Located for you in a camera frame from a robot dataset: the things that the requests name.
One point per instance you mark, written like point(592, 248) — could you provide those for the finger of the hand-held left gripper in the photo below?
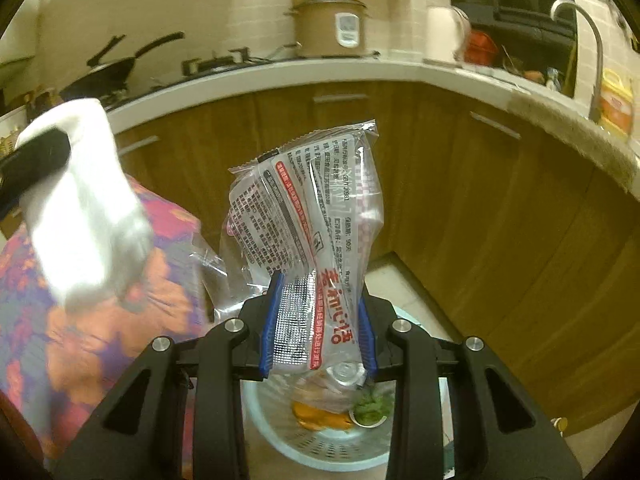
point(35, 160)

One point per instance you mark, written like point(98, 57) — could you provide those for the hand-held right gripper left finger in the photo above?
point(267, 330)

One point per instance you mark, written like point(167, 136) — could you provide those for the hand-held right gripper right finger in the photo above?
point(367, 340)

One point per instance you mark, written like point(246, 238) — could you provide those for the green bok choy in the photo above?
point(372, 407)

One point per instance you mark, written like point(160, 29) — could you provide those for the large white paper tissue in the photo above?
point(90, 220)

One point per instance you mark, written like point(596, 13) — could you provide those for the orange peel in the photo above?
point(315, 415)

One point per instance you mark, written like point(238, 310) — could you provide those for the teal plastic basket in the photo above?
point(320, 447)

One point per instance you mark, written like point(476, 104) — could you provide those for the black wok with lid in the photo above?
point(100, 80)

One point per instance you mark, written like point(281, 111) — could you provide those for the floral tablecloth table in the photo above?
point(30, 310)

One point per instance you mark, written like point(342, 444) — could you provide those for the wooden kitchen cabinet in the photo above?
point(475, 210)

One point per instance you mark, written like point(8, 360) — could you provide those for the black gas stove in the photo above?
point(215, 66)

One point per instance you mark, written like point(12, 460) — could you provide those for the grey dish towel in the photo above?
point(575, 130)

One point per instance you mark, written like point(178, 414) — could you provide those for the beige rice cooker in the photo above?
point(320, 30)

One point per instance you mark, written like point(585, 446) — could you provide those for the white electric kettle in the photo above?
point(442, 35)

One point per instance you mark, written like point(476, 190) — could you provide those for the red pot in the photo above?
point(482, 47)

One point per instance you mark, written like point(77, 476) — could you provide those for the yellow detergent bottle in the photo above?
point(615, 105)

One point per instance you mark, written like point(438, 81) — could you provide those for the steel kitchen faucet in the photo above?
point(595, 60)

